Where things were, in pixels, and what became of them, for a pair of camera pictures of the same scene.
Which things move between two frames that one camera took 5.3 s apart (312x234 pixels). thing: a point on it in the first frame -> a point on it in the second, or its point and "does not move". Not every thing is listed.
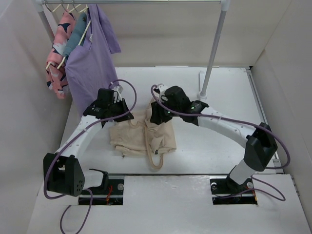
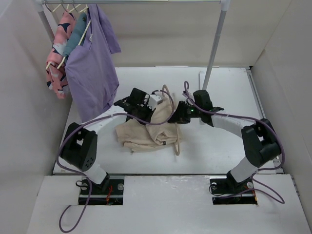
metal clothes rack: x=225 y=5 does not move
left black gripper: x=123 y=104 -> x=147 y=119
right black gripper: x=158 y=113 -> x=180 y=116
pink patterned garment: x=56 y=72 does not move
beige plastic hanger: x=146 y=146 -> x=177 y=147
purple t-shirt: x=90 y=66 does not move
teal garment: x=75 y=35 does not move
